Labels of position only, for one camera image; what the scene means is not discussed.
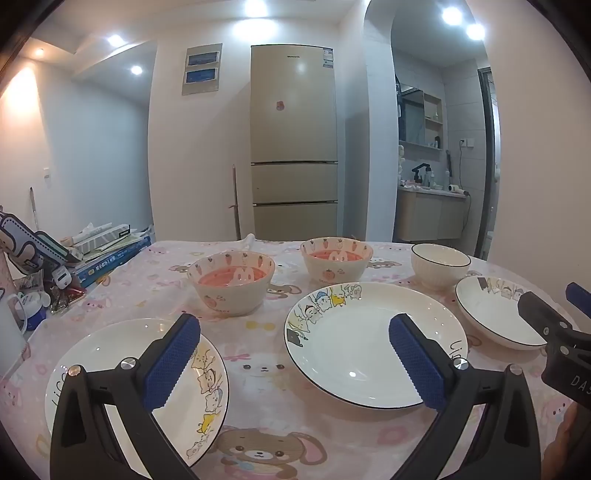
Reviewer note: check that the pink strawberry print bowl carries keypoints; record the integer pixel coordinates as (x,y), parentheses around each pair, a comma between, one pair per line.
(332,272)
(231,295)

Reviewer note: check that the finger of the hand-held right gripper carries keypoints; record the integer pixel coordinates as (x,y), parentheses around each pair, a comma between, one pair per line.
(542,316)
(578,295)

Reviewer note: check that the stack of books and papers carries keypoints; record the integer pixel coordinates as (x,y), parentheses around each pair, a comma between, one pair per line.
(111,264)

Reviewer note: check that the beige vanity cabinet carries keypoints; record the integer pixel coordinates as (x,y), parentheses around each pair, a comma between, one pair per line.
(429,217)

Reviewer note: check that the white hair dryer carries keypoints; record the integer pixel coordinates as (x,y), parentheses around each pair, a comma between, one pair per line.
(457,188)

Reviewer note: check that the white cartoon print plate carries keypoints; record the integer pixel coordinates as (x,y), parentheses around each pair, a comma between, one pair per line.
(489,314)
(106,350)
(351,341)

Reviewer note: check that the pink cartoon print tablecloth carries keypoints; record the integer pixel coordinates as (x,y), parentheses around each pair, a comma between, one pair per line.
(258,332)

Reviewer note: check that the bathroom mirror cabinet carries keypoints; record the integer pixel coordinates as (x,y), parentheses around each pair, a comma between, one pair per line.
(418,115)

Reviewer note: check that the recessed ceiling light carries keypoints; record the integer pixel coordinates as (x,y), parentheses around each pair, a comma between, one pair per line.
(475,31)
(115,40)
(451,15)
(136,69)

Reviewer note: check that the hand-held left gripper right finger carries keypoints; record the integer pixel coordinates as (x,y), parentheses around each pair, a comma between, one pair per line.
(418,364)

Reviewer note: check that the white ribbed bowl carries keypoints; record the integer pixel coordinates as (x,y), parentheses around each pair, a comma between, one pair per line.
(434,274)

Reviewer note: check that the person's right hand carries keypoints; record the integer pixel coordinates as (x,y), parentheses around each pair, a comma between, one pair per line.
(571,431)

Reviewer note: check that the white jug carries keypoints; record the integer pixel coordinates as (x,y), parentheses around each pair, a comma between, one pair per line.
(9,332)

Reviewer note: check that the cartoon print pouch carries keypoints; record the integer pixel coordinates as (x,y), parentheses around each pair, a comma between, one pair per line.
(27,244)

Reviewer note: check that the wooden stick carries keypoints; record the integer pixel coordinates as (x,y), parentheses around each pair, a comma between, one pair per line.
(235,203)

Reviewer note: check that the blue and white cup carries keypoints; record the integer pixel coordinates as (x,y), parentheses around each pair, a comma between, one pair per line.
(33,310)

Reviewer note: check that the long white box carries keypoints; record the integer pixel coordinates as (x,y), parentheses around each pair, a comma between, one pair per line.
(101,233)

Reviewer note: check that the dark framed glass door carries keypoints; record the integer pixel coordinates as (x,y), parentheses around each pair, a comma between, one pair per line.
(485,161)

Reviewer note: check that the black faucet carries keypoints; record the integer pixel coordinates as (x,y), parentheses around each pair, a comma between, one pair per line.
(419,170)

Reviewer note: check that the grey wall panel box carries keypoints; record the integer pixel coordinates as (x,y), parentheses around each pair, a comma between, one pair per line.
(199,81)
(204,57)

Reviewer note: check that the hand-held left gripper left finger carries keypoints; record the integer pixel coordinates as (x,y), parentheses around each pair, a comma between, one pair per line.
(171,364)

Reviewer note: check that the beige refrigerator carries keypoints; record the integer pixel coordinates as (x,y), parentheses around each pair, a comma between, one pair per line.
(293,138)

